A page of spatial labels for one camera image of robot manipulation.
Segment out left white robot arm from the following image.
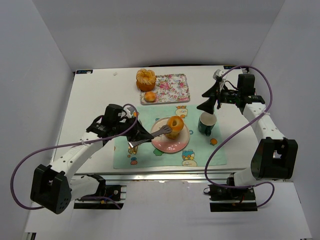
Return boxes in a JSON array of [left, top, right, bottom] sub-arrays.
[[30, 103, 153, 214]]

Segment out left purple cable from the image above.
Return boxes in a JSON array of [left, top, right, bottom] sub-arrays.
[[10, 103, 139, 210]]

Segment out pink white ceramic plate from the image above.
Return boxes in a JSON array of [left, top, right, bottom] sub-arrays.
[[151, 117, 190, 154]]

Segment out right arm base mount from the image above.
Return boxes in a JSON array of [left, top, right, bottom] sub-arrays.
[[207, 184, 258, 213]]

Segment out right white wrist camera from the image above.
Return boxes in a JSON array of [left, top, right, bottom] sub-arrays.
[[213, 69, 227, 88]]

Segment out small round bun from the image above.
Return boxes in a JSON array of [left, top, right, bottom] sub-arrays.
[[144, 91, 157, 103]]

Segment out brown bread slice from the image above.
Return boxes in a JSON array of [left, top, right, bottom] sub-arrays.
[[165, 132, 180, 140]]

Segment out gold knife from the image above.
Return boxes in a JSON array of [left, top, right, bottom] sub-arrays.
[[133, 146, 138, 154]]

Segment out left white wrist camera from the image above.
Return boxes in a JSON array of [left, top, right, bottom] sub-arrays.
[[121, 105, 136, 118]]

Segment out floral rectangular tray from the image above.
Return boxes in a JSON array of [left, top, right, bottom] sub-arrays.
[[140, 73, 191, 105]]

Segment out glazed ring donut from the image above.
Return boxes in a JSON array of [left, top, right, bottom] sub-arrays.
[[166, 115, 184, 133]]

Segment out silver metal tongs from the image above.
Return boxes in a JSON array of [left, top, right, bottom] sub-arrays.
[[128, 125, 172, 148]]

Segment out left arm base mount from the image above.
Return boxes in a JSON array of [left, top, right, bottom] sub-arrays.
[[73, 185, 127, 210]]

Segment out dark green mug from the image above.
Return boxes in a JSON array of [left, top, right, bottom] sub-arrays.
[[198, 112, 217, 137]]

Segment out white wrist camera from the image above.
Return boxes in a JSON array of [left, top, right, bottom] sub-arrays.
[[121, 105, 136, 118], [213, 69, 227, 88]]

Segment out orange bundt cake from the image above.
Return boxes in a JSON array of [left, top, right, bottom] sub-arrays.
[[136, 68, 157, 92]]

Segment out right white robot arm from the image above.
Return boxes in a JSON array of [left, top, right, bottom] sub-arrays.
[[197, 69, 298, 189]]

